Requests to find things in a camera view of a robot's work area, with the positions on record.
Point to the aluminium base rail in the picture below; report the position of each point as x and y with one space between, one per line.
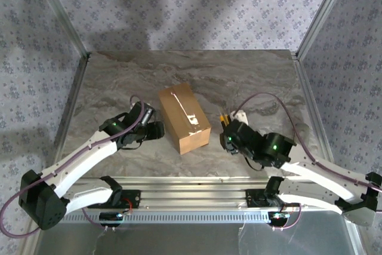
194 192

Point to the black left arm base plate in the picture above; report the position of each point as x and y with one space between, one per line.
134 198

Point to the aluminium side rail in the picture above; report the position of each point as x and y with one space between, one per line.
68 111
311 102

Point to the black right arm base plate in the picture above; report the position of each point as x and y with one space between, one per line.
252 198

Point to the small black controller board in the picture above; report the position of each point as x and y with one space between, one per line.
279 216
112 216

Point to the aluminium frame post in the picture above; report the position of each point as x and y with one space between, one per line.
322 13
62 13

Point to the brown cardboard express box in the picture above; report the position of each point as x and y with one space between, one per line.
185 117

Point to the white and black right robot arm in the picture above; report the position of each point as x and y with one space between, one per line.
322 174

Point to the yellow and black utility knife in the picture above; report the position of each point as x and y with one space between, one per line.
222 117

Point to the grey metal sheet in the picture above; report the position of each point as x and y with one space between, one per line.
179 240

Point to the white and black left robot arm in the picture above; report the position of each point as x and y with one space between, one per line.
74 162

